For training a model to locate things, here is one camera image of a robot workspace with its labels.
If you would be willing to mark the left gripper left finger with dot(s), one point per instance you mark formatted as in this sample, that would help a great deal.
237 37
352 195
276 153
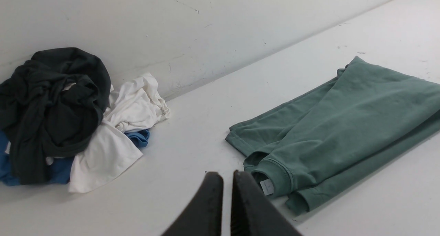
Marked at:
203 214

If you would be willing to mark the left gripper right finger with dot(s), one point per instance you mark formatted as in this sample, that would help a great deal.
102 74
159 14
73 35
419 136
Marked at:
252 214

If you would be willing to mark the green long-sleeve top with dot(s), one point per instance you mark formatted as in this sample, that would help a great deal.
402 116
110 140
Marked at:
315 146

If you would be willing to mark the white crumpled garment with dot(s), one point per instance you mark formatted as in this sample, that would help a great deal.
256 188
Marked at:
134 106

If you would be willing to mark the blue crumpled garment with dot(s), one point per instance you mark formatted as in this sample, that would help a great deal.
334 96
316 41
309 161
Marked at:
59 169

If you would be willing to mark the dark green crumpled garment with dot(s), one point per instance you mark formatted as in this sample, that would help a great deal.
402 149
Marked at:
51 106

